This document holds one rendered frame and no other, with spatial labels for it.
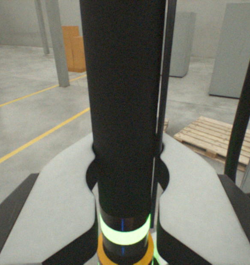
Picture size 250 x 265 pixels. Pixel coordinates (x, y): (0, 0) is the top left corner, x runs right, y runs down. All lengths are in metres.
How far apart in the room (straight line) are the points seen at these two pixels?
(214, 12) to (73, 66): 7.45
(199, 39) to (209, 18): 1.04
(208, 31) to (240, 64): 6.84
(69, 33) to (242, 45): 5.69
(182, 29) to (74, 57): 4.01
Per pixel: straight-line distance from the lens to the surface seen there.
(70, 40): 8.38
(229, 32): 5.50
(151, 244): 0.17
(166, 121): 3.70
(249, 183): 1.79
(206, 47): 12.27
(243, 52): 5.52
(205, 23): 12.24
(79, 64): 8.31
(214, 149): 3.08
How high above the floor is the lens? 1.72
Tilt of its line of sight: 29 degrees down
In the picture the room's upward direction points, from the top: straight up
